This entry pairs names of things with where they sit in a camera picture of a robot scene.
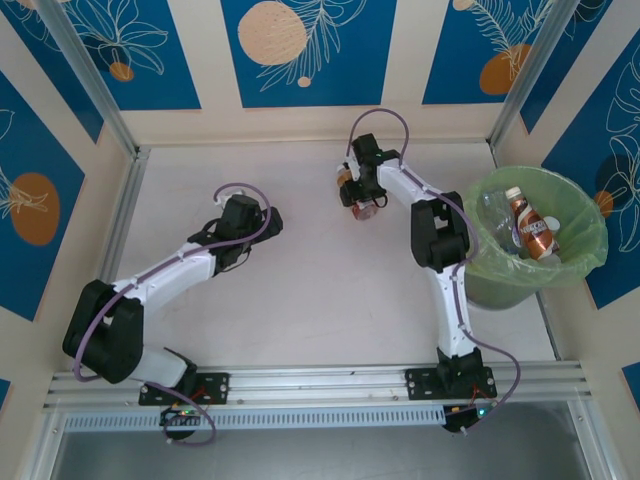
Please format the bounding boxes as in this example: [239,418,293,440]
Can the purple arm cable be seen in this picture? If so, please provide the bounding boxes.
[346,108,524,437]
[73,182,274,445]

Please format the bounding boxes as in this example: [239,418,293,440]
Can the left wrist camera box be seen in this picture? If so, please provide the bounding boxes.
[213,187,245,207]

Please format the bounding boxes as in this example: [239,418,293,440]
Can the brown coffee bottle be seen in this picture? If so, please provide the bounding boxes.
[503,185,561,262]

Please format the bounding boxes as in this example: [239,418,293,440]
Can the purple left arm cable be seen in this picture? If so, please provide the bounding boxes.
[73,182,274,445]

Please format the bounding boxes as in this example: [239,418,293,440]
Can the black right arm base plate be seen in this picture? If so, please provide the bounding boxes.
[403,367,499,402]

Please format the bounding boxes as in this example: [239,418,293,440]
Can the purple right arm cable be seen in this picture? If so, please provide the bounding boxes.
[346,108,524,437]

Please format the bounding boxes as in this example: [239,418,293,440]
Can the grey metal panel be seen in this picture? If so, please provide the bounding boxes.
[47,427,596,480]

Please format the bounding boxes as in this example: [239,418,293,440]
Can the blue label blue cap bottle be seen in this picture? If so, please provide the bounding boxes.
[499,219,524,256]

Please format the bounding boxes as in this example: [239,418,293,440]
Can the slotted grey cable duct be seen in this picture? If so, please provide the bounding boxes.
[62,405,449,433]

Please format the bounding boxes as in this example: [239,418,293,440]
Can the gold red label bottle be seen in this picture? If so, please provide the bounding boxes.
[334,163,380,223]

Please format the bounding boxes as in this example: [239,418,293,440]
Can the grey plastic bin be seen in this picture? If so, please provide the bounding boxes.
[464,272,539,309]

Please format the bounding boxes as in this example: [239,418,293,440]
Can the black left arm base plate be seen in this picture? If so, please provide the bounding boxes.
[138,372,231,407]

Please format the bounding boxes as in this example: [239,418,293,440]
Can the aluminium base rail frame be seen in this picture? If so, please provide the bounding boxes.
[42,360,599,415]

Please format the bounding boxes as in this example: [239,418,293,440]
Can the aluminium frame post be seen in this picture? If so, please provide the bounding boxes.
[34,0,140,157]
[487,0,587,147]

